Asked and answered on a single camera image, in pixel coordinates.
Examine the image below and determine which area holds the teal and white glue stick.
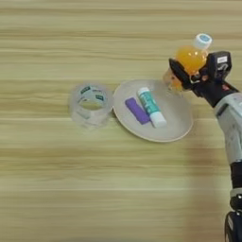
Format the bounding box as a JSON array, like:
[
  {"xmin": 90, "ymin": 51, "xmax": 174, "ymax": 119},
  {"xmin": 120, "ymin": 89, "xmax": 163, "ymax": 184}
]
[{"xmin": 137, "ymin": 86, "xmax": 168, "ymax": 130}]

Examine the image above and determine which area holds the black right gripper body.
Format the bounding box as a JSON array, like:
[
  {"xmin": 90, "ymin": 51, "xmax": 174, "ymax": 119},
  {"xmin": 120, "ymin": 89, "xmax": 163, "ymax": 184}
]
[{"xmin": 186, "ymin": 67, "xmax": 240, "ymax": 108}]

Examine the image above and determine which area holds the clear tape roll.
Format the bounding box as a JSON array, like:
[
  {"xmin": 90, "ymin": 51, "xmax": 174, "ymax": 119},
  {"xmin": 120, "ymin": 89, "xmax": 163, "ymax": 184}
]
[{"xmin": 68, "ymin": 82, "xmax": 114, "ymax": 130}]

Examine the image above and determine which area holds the purple eraser block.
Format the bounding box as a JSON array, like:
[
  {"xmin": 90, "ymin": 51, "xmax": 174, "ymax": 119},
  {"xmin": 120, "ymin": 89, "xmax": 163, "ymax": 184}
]
[{"xmin": 124, "ymin": 96, "xmax": 151, "ymax": 126}]

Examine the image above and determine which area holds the beige round plate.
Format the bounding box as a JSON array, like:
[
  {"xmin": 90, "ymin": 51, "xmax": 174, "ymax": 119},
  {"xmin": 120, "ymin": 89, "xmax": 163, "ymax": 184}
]
[{"xmin": 112, "ymin": 78, "xmax": 195, "ymax": 144}]

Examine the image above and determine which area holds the orange juice bottle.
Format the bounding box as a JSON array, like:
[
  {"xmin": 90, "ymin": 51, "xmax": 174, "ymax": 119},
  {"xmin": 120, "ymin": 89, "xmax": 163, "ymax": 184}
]
[{"xmin": 163, "ymin": 32, "xmax": 214, "ymax": 93}]

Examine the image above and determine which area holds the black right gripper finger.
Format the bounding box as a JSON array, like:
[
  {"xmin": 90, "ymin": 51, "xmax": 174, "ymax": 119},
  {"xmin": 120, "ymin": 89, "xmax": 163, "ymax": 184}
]
[{"xmin": 168, "ymin": 58, "xmax": 194, "ymax": 92}]

